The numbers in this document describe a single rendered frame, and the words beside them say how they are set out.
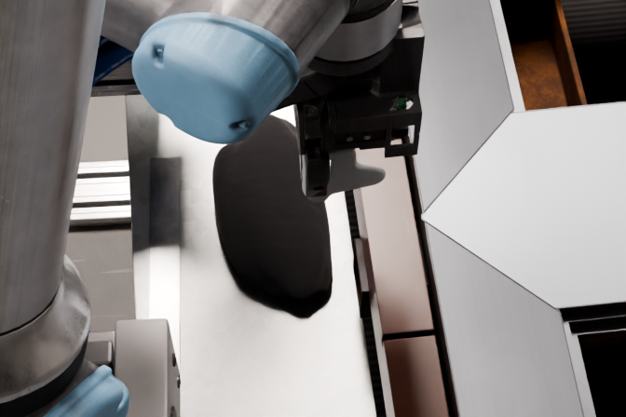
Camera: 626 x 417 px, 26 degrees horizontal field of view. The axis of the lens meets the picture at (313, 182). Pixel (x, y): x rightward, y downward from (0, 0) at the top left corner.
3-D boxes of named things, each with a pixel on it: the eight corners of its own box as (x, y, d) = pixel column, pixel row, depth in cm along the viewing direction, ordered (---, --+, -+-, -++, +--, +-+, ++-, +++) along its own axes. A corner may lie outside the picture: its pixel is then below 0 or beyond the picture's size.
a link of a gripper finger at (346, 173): (385, 222, 101) (390, 157, 93) (306, 231, 101) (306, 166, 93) (379, 187, 103) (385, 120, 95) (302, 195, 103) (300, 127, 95)
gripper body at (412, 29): (417, 164, 93) (429, 60, 83) (292, 176, 93) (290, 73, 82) (401, 73, 97) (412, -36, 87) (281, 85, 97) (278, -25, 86)
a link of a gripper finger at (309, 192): (329, 212, 96) (331, 146, 89) (307, 215, 96) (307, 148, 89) (321, 156, 99) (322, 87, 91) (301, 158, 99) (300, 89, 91)
